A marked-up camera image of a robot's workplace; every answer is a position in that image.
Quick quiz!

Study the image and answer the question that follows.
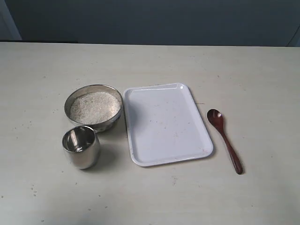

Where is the white rectangular plastic tray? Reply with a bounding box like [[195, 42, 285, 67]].
[[123, 82, 214, 167]]

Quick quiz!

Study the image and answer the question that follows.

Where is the steel bowl of rice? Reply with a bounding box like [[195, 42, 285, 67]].
[[64, 84, 123, 132]]

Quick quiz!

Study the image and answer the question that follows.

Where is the dark red wooden spoon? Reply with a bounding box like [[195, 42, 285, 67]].
[[207, 109, 244, 175]]

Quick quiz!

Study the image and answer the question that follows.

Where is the steel cup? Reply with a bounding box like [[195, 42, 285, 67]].
[[62, 126, 101, 170]]

